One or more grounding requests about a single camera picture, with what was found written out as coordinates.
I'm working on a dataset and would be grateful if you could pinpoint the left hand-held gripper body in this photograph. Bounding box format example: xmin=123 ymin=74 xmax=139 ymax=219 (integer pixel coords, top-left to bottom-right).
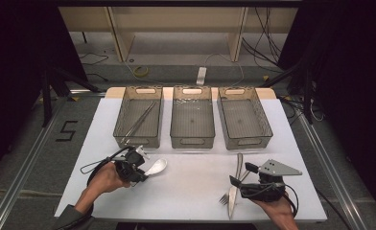
xmin=113 ymin=145 xmax=151 ymax=186

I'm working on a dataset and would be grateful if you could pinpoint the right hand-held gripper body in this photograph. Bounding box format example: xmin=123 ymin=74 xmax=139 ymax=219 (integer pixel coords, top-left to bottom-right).
xmin=239 ymin=158 xmax=303 ymax=203

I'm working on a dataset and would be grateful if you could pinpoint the metal table knife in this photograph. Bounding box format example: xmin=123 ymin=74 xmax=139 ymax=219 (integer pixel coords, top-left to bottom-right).
xmin=227 ymin=152 xmax=244 ymax=220

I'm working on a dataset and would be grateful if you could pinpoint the white ceramic spoon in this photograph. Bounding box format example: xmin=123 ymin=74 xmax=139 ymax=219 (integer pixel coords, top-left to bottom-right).
xmin=143 ymin=157 xmax=169 ymax=177

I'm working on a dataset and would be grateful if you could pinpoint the metal fork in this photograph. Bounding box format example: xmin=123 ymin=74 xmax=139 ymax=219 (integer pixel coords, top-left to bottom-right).
xmin=219 ymin=171 xmax=251 ymax=206

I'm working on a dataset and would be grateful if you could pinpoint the metal chopstick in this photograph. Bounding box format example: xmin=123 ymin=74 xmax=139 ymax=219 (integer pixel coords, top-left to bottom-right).
xmin=120 ymin=101 xmax=155 ymax=145
xmin=125 ymin=101 xmax=158 ymax=145

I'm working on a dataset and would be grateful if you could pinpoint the smoky clear plastic bin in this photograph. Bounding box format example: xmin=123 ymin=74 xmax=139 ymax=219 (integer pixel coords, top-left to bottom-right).
xmin=217 ymin=85 xmax=274 ymax=151
xmin=112 ymin=85 xmax=164 ymax=150
xmin=170 ymin=84 xmax=217 ymax=150

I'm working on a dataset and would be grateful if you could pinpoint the person's left hand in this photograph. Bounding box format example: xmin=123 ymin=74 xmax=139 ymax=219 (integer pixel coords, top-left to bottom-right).
xmin=87 ymin=161 xmax=132 ymax=197

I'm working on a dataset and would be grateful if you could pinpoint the black metal stand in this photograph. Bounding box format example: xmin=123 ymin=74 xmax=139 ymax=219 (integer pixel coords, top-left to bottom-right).
xmin=39 ymin=62 xmax=105 ymax=128
xmin=258 ymin=59 xmax=316 ymax=126

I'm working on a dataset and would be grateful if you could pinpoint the yellow tape roll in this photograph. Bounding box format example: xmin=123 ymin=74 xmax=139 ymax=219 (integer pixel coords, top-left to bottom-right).
xmin=133 ymin=65 xmax=150 ymax=79

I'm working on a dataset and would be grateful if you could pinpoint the white power strip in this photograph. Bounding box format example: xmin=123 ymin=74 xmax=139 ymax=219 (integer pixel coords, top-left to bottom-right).
xmin=196 ymin=66 xmax=208 ymax=86

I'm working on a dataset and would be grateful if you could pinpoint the black curtain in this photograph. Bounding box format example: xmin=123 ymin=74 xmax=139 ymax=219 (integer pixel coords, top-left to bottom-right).
xmin=0 ymin=0 xmax=88 ymax=175
xmin=277 ymin=0 xmax=376 ymax=214

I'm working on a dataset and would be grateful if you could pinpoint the beige wooden desk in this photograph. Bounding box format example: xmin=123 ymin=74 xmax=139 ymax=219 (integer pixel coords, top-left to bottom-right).
xmin=58 ymin=6 xmax=299 ymax=63

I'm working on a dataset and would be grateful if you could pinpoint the left hand-held gripper black cable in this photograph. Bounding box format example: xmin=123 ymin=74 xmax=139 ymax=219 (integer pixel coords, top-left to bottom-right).
xmin=80 ymin=146 xmax=136 ymax=187

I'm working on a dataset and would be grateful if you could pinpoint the aluminium rail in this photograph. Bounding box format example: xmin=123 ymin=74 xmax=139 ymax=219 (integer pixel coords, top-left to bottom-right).
xmin=0 ymin=95 xmax=69 ymax=230
xmin=294 ymin=110 xmax=366 ymax=230

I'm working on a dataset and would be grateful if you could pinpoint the thin black floor cable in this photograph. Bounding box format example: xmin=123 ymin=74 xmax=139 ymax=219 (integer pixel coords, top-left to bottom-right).
xmin=79 ymin=52 xmax=111 ymax=82

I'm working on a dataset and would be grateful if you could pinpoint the black cable bundle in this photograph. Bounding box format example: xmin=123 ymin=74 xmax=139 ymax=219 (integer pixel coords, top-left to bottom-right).
xmin=242 ymin=7 xmax=285 ymax=75

